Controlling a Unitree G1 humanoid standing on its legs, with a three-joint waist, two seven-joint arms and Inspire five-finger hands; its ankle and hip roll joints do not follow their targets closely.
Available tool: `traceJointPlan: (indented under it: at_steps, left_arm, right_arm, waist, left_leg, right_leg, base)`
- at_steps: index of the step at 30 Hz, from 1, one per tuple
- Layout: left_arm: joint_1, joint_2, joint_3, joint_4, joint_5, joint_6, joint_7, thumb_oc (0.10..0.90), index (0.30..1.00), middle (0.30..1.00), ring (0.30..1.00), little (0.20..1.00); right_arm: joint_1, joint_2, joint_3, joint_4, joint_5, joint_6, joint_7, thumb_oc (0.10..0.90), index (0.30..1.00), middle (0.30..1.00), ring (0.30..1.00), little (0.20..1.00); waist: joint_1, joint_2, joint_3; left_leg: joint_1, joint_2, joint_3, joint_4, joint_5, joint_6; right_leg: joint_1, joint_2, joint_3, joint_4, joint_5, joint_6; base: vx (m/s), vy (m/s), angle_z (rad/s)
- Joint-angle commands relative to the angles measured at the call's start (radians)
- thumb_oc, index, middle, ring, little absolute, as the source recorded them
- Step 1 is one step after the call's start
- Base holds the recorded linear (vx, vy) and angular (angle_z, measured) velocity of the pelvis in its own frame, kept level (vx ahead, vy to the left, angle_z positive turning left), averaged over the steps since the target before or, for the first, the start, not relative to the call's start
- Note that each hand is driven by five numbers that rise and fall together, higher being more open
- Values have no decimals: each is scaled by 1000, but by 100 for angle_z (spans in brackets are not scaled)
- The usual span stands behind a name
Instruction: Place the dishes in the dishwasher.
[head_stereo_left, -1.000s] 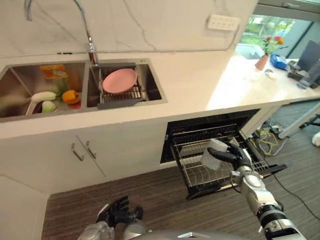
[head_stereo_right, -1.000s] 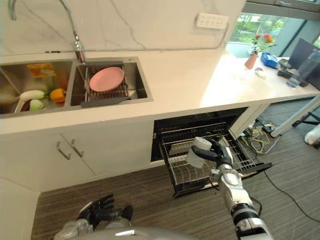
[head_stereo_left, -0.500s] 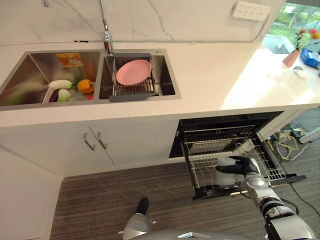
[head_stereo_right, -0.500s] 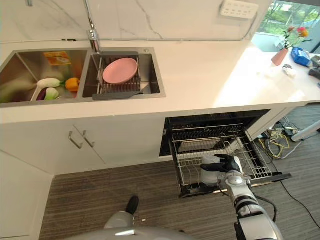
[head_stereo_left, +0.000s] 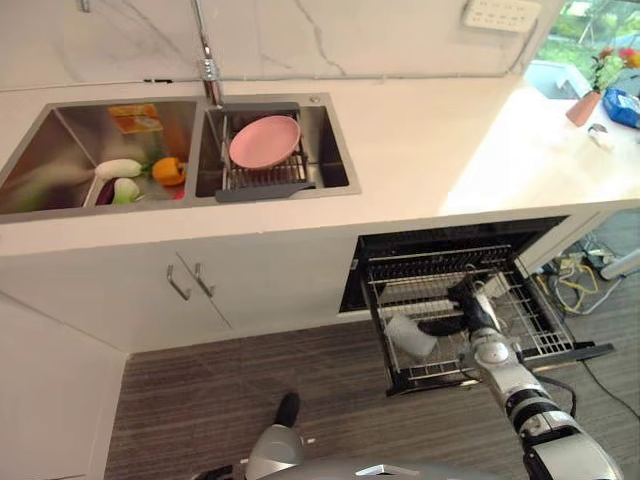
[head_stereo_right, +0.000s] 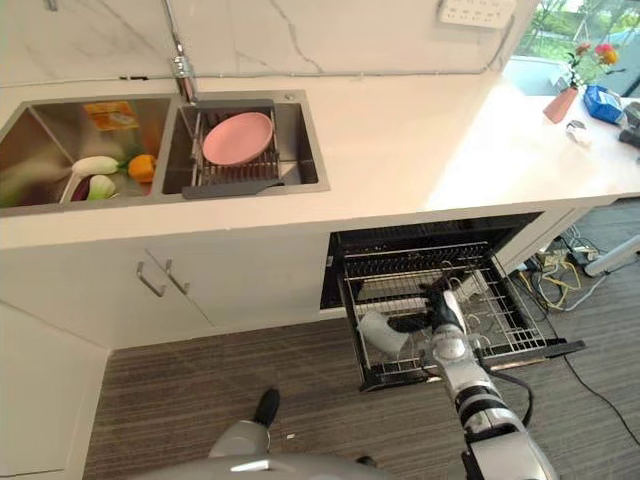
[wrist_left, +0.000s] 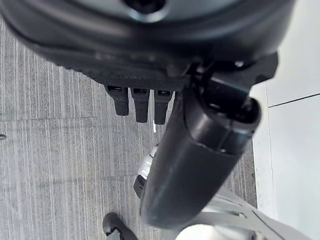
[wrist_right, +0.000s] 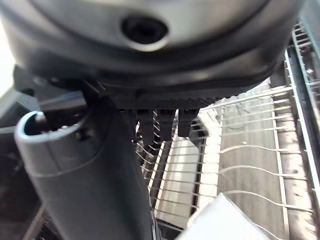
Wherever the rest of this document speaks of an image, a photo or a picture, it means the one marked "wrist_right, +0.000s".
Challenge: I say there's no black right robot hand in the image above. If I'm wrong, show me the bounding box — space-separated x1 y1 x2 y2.
0 0 305 240

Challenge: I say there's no grey dishwasher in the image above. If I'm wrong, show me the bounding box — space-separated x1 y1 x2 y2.
136 0 320 240

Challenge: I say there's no white dish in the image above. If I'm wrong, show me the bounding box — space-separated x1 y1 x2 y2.
174 191 266 240

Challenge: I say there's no white wire dishwasher rack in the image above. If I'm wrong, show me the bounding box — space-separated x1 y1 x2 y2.
134 14 320 240

